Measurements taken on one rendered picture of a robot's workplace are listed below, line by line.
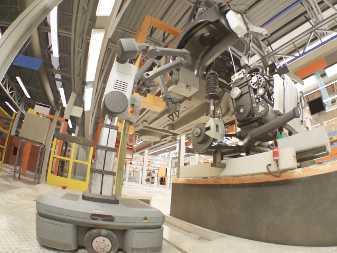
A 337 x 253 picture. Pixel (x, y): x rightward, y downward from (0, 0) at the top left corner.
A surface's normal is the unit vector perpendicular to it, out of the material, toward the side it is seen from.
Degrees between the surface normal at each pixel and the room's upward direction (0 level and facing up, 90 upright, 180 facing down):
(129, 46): 90
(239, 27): 180
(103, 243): 90
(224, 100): 133
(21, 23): 90
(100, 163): 90
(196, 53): 144
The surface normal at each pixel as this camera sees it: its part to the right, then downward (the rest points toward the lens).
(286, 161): -0.87, -0.22
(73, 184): 0.49, -0.28
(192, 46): 0.17, 0.70
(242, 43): 0.33, 0.16
